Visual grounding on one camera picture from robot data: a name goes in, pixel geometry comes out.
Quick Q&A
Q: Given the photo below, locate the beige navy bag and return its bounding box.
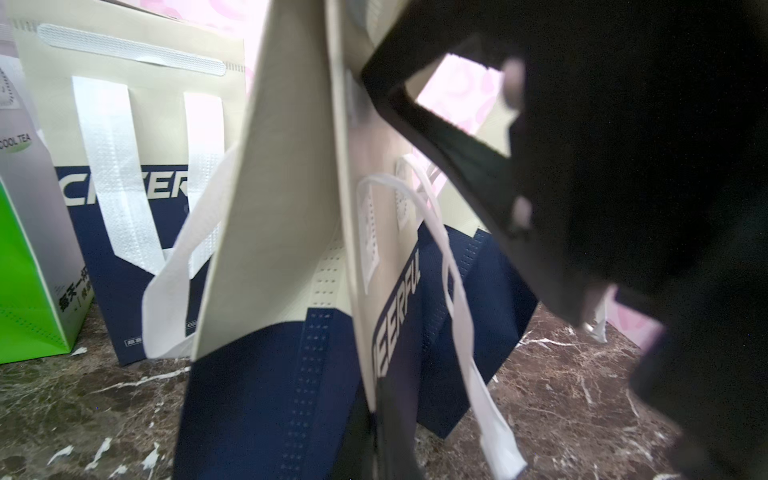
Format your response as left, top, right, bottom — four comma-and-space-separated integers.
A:
4, 1, 246, 365
142, 1, 526, 479
413, 101, 539, 439

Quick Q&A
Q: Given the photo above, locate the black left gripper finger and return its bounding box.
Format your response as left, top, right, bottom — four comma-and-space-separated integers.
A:
344, 377, 423, 479

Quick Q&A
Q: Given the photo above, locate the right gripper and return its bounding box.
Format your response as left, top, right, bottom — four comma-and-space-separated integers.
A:
361, 1, 767, 479

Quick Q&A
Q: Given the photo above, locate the green white takeout bag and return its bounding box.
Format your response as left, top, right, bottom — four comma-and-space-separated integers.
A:
1, 55, 93, 364

